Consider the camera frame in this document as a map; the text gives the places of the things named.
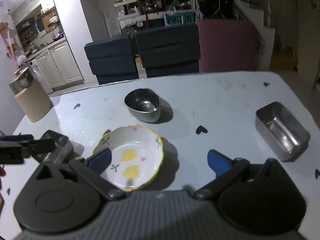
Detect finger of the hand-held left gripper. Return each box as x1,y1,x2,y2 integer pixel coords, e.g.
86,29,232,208
0,139,56,166
0,134,34,143

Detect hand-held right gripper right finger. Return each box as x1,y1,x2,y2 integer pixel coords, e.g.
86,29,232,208
194,149,285,201

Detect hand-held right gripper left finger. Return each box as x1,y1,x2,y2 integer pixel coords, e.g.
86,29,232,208
32,148,127,202

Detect square steel container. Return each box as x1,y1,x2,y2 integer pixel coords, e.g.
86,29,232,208
32,130,74,165

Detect yellow-rimmed floral ceramic bowl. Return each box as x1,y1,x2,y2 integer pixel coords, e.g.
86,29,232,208
92,124,165,193

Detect rounded steel bowl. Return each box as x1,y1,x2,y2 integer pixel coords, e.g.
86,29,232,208
124,88,162,123

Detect rectangular steel container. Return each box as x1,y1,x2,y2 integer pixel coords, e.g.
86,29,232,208
255,101,311,162

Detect white kitchen cabinets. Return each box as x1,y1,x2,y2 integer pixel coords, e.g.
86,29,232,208
11,0,84,93

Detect pink ribbon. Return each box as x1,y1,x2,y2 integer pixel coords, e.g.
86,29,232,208
0,34,18,67

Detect dark blue chair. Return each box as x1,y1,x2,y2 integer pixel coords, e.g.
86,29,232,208
135,24,201,78
84,34,140,86

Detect maroon chair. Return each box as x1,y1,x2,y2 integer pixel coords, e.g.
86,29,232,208
195,18,261,74

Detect teal sign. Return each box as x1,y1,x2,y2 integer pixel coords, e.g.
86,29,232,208
163,12,196,27

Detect cluttered storage shelf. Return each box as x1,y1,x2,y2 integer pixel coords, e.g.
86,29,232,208
114,0,167,30

